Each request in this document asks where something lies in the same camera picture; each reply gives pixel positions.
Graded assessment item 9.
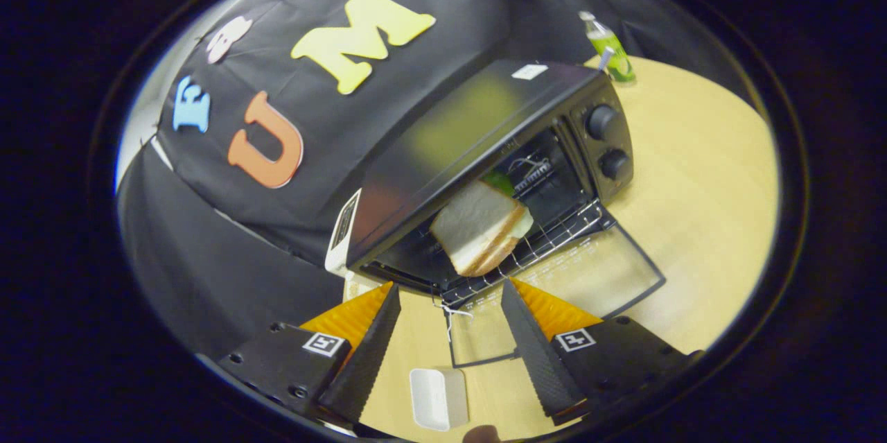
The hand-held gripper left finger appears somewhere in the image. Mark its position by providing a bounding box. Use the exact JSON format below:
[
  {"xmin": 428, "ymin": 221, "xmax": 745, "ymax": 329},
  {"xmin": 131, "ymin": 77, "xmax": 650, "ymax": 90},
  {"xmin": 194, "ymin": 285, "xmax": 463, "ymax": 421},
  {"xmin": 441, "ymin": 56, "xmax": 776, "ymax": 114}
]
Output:
[{"xmin": 218, "ymin": 281, "xmax": 403, "ymax": 424}]

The white bread sandwich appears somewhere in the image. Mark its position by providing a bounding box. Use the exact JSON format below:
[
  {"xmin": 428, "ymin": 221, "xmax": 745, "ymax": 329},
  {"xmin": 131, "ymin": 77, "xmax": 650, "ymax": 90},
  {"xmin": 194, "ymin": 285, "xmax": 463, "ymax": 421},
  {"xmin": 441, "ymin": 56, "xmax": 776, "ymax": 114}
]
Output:
[{"xmin": 430, "ymin": 180, "xmax": 534, "ymax": 277}]

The white toaster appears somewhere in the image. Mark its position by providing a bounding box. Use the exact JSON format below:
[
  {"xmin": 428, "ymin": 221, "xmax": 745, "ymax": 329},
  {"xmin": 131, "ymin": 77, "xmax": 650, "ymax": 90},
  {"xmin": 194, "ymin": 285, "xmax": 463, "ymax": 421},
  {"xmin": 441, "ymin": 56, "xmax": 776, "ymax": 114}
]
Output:
[{"xmin": 324, "ymin": 188, "xmax": 362, "ymax": 281}]

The green label plastic bottle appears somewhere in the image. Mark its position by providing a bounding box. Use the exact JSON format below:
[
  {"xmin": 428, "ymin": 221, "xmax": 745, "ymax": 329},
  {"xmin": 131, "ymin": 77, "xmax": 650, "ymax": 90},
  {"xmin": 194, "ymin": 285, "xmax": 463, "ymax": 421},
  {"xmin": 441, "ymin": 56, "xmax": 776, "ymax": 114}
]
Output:
[{"xmin": 579, "ymin": 10, "xmax": 636, "ymax": 83}]

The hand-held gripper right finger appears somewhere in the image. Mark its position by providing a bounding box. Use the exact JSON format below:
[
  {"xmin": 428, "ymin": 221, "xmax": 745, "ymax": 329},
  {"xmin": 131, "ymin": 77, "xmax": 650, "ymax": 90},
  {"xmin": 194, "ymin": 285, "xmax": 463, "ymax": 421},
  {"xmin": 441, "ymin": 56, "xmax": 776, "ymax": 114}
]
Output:
[{"xmin": 500, "ymin": 279, "xmax": 704, "ymax": 426}]

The white rectangular tray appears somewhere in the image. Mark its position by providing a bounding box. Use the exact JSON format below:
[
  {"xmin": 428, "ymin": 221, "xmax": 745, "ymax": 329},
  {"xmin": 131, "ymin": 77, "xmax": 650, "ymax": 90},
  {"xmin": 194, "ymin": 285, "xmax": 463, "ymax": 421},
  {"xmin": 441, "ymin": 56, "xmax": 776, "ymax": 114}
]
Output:
[{"xmin": 409, "ymin": 367, "xmax": 470, "ymax": 431}]

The black toaster oven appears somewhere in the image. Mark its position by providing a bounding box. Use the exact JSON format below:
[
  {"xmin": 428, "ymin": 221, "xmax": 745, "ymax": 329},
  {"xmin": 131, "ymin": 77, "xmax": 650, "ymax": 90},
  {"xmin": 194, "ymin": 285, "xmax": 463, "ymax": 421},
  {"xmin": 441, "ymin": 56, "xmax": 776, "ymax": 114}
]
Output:
[{"xmin": 345, "ymin": 58, "xmax": 667, "ymax": 369}]

